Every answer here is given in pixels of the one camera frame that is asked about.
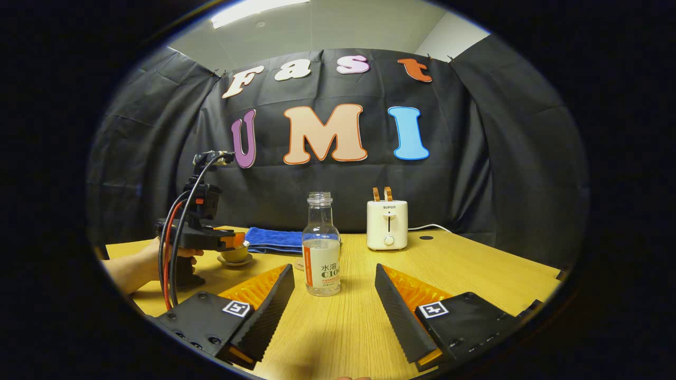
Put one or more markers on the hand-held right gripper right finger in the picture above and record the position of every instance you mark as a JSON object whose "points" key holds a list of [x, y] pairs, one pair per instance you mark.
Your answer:
{"points": [[401, 316]]}

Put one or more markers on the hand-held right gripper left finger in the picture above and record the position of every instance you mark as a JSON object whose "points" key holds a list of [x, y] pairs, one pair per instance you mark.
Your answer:
{"points": [[269, 316]]}

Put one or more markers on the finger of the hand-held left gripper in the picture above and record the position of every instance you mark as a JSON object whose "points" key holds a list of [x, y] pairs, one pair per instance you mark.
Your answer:
{"points": [[232, 240]]}

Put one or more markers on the cream teacup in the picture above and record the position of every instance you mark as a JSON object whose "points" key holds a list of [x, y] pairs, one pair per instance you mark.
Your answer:
{"points": [[235, 255]]}

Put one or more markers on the round brown coaster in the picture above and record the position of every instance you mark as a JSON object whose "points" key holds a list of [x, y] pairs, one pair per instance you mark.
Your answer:
{"points": [[298, 265]]}

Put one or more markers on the clear water bottle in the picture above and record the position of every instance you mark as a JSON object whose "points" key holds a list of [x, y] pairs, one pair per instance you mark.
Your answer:
{"points": [[322, 264]]}

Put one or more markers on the cream saucer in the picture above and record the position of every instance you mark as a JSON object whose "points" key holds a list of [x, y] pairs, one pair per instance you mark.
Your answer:
{"points": [[235, 262]]}

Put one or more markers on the blue towel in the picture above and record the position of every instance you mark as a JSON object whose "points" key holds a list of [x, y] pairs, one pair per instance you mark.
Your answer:
{"points": [[272, 240]]}

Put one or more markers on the white toaster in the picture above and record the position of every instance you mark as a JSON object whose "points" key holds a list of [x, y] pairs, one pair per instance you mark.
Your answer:
{"points": [[387, 227]]}

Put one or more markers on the toast slice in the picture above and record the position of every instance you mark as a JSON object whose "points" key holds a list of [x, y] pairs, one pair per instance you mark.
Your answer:
{"points": [[376, 194], [388, 193]]}

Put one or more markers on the black backdrop cloth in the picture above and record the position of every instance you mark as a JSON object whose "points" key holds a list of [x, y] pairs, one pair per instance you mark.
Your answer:
{"points": [[475, 158]]}

